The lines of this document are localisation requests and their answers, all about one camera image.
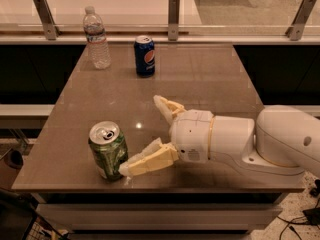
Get black cables on floor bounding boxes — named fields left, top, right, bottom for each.
left=276, top=178, right=320, bottom=240

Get blue pepsi can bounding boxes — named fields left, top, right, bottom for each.
left=134, top=35, right=155, bottom=77

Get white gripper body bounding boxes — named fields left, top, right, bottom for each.
left=170, top=109, right=214, bottom=163

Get green soda can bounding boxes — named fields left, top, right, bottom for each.
left=88, top=121, right=128, bottom=181

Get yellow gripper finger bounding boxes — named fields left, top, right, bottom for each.
left=119, top=138, right=179, bottom=177
left=153, top=95, right=186, bottom=125

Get middle metal railing bracket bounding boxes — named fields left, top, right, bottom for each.
left=168, top=0, right=180, bottom=41

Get clear plastic water bottle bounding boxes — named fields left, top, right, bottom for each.
left=83, top=6, right=111, bottom=69

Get black wire basket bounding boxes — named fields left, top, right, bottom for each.
left=0, top=188, right=71, bottom=240

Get right metal railing bracket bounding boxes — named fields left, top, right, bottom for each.
left=285, top=0, right=317, bottom=41

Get metal railing bracket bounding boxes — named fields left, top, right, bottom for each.
left=168, top=0, right=180, bottom=41
left=33, top=0, right=59, bottom=40
left=285, top=0, right=317, bottom=41

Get dark bin at left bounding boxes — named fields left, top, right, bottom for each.
left=0, top=148, right=25, bottom=192

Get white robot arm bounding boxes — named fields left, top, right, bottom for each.
left=119, top=95, right=320, bottom=183

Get left metal railing bracket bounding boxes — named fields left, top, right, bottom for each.
left=33, top=0, right=59, bottom=40

